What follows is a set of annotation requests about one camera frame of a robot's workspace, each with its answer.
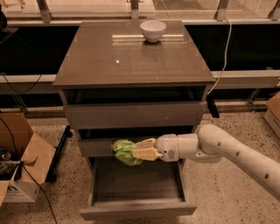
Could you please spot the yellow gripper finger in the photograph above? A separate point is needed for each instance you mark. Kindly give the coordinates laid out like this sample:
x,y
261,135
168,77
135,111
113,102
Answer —
x,y
147,143
150,154

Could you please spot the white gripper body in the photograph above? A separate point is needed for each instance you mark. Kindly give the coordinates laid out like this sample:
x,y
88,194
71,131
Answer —
x,y
166,147

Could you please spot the green rice chip bag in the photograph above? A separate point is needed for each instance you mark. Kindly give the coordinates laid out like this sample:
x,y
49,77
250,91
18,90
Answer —
x,y
122,151

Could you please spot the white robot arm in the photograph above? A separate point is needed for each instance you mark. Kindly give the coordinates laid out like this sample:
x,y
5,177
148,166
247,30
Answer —
x,y
209,145

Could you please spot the bottom grey drawer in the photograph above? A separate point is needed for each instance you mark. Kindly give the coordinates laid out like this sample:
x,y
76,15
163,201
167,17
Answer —
x,y
151,189

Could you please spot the grey drawer cabinet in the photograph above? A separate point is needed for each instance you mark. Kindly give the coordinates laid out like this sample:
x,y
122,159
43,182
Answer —
x,y
113,63

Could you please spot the top grey drawer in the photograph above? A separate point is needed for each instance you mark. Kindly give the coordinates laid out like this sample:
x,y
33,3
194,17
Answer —
x,y
111,116

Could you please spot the black stand leg right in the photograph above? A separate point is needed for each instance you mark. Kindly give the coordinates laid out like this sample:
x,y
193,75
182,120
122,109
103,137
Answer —
x,y
212,107

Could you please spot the black stand leg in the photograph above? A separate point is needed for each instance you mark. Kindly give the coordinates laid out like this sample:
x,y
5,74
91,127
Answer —
x,y
212,107
51,175

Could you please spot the black stand leg left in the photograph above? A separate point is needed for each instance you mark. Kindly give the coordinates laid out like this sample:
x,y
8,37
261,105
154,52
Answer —
x,y
51,175

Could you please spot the cardboard box on right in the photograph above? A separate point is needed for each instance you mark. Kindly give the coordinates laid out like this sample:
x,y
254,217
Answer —
x,y
272,115

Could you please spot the cardboard box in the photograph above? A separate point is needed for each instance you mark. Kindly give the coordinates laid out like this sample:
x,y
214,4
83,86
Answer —
x,y
32,155
272,115

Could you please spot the white bowl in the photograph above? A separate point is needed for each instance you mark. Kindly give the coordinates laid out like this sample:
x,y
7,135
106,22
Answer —
x,y
153,30

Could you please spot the cardboard box on left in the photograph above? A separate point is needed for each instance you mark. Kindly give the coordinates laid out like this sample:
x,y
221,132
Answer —
x,y
32,155

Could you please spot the metal window rail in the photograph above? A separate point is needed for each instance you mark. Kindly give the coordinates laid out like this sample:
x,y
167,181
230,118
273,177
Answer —
x,y
43,84

